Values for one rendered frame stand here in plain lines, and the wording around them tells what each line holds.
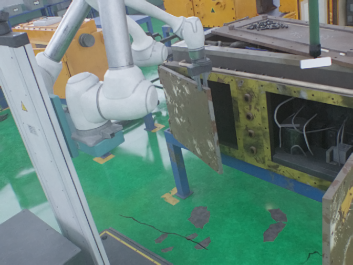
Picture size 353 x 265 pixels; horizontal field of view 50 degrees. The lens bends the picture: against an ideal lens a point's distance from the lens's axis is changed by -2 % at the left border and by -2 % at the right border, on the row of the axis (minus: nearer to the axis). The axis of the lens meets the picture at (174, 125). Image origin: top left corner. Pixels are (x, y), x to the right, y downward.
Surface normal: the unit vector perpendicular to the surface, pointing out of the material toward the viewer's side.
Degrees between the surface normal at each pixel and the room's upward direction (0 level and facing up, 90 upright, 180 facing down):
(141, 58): 103
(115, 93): 77
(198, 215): 0
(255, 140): 90
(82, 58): 90
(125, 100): 70
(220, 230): 0
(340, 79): 90
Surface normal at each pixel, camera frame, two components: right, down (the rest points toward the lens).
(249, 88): -0.73, 0.42
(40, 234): -0.18, -0.88
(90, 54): 0.68, 0.21
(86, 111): -0.26, 0.47
